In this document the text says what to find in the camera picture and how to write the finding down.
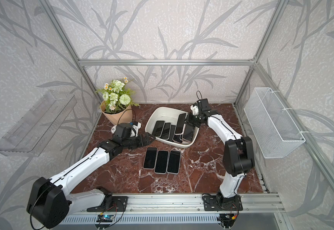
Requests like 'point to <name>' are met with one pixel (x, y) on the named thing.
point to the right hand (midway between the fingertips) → (183, 120)
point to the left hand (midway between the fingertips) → (151, 140)
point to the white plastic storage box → (167, 125)
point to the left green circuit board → (104, 218)
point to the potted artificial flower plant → (117, 101)
